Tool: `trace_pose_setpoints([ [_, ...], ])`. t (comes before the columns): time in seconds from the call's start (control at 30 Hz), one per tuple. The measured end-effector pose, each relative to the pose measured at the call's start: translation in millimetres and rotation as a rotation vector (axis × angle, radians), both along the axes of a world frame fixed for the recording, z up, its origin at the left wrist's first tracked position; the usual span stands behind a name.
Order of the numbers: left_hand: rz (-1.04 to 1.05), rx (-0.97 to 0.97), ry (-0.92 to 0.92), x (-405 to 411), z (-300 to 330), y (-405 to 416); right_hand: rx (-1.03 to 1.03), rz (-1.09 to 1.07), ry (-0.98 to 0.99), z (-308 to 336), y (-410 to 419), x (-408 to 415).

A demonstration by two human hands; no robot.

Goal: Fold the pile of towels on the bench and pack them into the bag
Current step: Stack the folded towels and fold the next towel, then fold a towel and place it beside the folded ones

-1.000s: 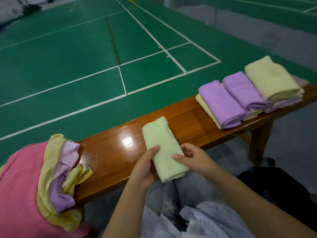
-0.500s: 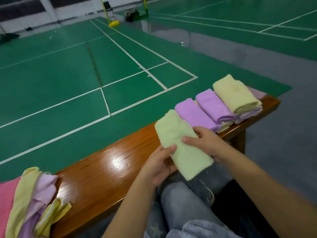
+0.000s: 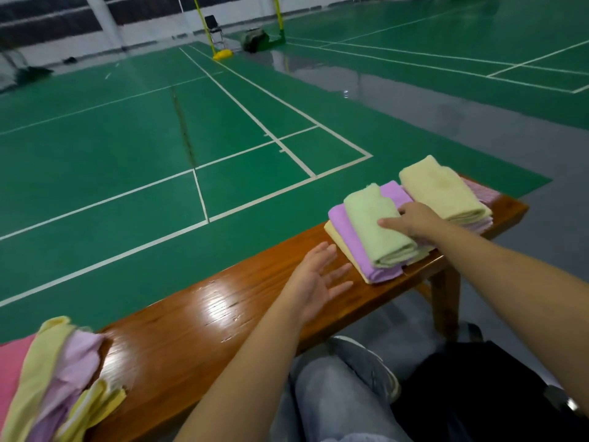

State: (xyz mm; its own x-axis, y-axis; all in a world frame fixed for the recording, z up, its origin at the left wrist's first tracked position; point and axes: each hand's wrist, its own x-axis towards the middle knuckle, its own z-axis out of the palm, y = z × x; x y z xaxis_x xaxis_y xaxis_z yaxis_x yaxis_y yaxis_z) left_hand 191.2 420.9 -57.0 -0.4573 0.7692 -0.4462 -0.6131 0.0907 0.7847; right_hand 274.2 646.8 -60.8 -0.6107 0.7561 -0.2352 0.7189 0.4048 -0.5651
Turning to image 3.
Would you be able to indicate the person's left hand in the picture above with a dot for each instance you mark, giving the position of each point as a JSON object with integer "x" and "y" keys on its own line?
{"x": 313, "y": 285}

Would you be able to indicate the person's right hand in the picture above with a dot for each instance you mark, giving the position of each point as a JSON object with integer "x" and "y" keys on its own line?
{"x": 414, "y": 221}

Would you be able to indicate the purple towel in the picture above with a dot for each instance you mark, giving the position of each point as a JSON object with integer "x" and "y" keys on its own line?
{"x": 398, "y": 192}
{"x": 354, "y": 248}

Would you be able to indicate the light green striped towel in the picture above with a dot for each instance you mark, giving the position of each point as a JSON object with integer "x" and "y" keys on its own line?
{"x": 377, "y": 225}

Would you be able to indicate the pale yellow towel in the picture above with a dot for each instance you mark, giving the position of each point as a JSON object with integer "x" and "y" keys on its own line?
{"x": 37, "y": 373}
{"x": 442, "y": 188}
{"x": 336, "y": 242}

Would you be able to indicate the red patterned towel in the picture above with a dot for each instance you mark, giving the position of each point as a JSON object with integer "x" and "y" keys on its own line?
{"x": 483, "y": 190}

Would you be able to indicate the yellow white striped cloth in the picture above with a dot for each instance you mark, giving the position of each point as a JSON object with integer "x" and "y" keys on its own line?
{"x": 92, "y": 408}

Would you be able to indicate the hot pink towel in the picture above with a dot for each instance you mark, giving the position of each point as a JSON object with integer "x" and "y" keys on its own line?
{"x": 9, "y": 373}

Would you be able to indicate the person's right forearm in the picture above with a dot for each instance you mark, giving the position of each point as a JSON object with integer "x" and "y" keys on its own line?
{"x": 525, "y": 290}

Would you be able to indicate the person's left forearm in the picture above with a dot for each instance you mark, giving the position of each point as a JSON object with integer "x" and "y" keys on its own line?
{"x": 244, "y": 382}

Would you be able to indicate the person's white shoe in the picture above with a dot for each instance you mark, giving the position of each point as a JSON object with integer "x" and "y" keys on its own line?
{"x": 368, "y": 359}

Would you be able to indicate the person's grey trousers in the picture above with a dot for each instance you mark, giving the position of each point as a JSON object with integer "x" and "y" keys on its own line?
{"x": 340, "y": 405}

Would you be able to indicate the brown wooden bench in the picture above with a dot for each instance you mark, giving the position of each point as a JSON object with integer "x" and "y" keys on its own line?
{"x": 184, "y": 336}

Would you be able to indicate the black sports bag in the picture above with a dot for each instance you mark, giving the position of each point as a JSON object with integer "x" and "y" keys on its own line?
{"x": 255, "y": 38}

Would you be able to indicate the dark folding chair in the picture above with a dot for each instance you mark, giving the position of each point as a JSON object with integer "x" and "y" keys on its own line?
{"x": 213, "y": 24}

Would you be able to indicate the yellow net post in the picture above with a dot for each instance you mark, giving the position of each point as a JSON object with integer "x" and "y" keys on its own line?
{"x": 279, "y": 13}
{"x": 222, "y": 53}

